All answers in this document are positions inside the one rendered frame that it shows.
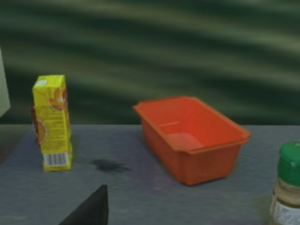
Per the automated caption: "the green-capped spice jar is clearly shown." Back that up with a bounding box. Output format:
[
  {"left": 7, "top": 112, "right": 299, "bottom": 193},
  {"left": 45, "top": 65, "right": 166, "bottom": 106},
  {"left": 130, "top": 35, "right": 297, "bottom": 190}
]
[{"left": 269, "top": 142, "right": 300, "bottom": 225}]

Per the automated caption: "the white object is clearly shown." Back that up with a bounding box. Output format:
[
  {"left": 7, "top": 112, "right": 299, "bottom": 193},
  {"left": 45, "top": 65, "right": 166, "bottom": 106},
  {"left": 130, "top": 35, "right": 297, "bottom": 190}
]
[{"left": 0, "top": 46, "right": 11, "bottom": 119}]

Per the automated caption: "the yellow juice carton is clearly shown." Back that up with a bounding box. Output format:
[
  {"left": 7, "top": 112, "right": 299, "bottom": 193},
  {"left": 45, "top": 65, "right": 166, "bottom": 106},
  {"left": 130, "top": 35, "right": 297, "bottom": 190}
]
[{"left": 30, "top": 75, "right": 74, "bottom": 173}]

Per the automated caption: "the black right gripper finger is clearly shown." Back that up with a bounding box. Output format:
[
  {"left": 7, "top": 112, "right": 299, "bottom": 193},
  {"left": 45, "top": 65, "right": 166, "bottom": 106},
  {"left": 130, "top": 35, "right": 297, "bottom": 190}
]
[{"left": 59, "top": 185, "right": 110, "bottom": 225}]

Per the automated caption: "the orange plastic bin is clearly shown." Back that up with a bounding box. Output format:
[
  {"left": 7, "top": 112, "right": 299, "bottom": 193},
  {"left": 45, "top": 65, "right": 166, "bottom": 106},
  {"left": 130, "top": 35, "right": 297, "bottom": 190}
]
[{"left": 132, "top": 95, "right": 253, "bottom": 187}]

